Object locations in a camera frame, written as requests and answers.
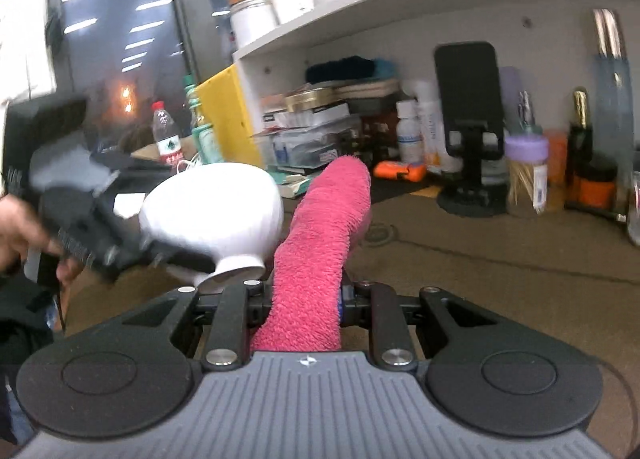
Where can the green glass bottle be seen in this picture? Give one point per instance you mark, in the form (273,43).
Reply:
(205,129)

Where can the stack of flat boxes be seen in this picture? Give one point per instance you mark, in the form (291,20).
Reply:
(310,119)

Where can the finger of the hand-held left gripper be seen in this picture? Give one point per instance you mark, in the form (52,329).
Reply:
(130,162)
(175,256)

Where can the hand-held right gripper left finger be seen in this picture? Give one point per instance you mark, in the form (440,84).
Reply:
(250,304)

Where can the orange jar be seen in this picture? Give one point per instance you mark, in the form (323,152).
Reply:
(595,184)

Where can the person's left hand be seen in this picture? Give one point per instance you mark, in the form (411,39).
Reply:
(25,234)

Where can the black phone stand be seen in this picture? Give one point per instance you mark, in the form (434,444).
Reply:
(472,174)

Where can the white medicine bottle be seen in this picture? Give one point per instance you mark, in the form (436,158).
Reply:
(410,131)

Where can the dark brown box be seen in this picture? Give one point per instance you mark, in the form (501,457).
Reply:
(380,136)

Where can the purple lid toothpick jar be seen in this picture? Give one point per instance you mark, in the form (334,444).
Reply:
(525,174)

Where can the teal book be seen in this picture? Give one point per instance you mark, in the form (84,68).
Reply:
(295,181)

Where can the white canister gold lid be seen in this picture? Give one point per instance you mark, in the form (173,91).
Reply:
(252,21)

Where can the black smartphone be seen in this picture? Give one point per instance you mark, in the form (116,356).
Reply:
(467,84)

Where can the white ceramic bowl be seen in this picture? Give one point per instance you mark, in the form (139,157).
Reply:
(215,209)

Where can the pink towel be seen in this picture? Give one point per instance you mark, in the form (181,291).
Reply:
(320,249)

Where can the yellow plastic box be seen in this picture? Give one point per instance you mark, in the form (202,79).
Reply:
(227,109)

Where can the clear plastic organizer box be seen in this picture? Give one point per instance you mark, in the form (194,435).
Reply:
(307,146)

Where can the gold round tin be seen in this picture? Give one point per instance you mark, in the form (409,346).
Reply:
(310,100)

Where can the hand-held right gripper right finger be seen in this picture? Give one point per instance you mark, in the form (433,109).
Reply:
(344,306)

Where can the tall blue bottle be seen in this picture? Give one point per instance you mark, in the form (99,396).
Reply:
(612,104)

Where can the white spray bottle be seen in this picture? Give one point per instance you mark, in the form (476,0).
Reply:
(434,129)

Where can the person's dark clothing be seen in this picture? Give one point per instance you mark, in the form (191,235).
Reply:
(25,339)

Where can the white paper cup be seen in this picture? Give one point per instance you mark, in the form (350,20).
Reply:
(291,1)

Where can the red cap water bottle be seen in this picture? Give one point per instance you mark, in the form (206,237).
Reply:
(166,134)

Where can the gold cap perfume bottle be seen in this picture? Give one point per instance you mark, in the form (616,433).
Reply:
(580,124)

